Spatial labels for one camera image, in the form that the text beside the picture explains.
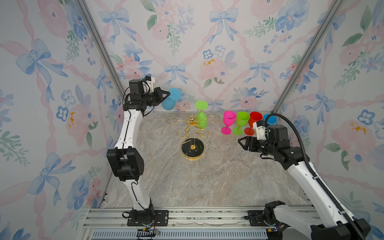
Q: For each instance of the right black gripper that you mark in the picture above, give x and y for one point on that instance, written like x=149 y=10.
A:
x=249 y=140

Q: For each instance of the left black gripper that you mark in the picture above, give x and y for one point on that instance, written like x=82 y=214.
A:
x=158 y=92

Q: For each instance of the blue wine glass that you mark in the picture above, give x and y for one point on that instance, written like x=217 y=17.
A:
x=270 y=120
x=170 y=102

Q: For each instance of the green wine glass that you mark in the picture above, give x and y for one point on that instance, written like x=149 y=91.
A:
x=201 y=116
x=241 y=121

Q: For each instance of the red wine glass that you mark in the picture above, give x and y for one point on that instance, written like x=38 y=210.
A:
x=255 y=117

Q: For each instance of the pink wine glass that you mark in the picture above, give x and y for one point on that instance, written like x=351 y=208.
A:
x=229 y=118

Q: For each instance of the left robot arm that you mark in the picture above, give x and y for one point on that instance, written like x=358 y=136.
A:
x=115 y=155

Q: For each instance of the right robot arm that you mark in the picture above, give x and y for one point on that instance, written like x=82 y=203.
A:
x=335 y=221

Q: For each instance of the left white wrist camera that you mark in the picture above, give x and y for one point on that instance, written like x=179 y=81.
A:
x=150 y=82

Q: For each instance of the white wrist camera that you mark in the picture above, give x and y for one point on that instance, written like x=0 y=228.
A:
x=150 y=82
x=260 y=130

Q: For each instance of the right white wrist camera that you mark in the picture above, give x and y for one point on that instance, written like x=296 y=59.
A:
x=260 y=130

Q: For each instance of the gold wire glass rack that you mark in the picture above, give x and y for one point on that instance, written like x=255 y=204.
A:
x=192 y=136

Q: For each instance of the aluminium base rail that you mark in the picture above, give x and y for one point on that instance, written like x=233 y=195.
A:
x=194 y=223

